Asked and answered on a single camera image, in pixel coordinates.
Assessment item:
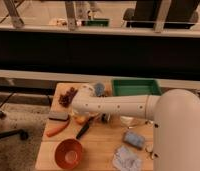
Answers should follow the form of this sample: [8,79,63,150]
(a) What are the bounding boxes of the crumpled grey blue cloth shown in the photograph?
[112,146,142,171]

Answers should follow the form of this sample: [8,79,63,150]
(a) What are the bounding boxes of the orange carrot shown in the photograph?
[46,120,70,137]

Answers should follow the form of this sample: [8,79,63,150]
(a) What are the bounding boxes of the blue sponge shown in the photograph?
[123,131,145,149]

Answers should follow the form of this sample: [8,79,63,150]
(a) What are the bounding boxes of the dark grapes bunch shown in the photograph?
[58,87,78,108]

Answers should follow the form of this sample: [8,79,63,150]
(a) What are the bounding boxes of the metal spoon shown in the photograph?
[127,120,154,129]

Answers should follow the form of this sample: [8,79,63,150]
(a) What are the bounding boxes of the black handled knife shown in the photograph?
[76,117,94,140]

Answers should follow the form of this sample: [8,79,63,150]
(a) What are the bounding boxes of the grey eraser block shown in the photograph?
[49,111,68,121]

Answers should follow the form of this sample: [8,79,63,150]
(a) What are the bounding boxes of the green plastic tray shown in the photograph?
[112,79,161,96]

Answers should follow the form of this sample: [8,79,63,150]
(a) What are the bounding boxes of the yellow red apple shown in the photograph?
[74,115,88,125]

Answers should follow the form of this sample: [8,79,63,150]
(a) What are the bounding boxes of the white cup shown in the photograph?
[120,116,134,127]

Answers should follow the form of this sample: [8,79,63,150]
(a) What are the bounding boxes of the black office chair base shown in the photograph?
[0,93,29,140]

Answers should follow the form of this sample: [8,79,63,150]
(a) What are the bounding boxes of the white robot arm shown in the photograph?
[72,84,200,171]

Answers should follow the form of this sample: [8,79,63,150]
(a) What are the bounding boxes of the red orange bowl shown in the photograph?
[54,139,83,170]

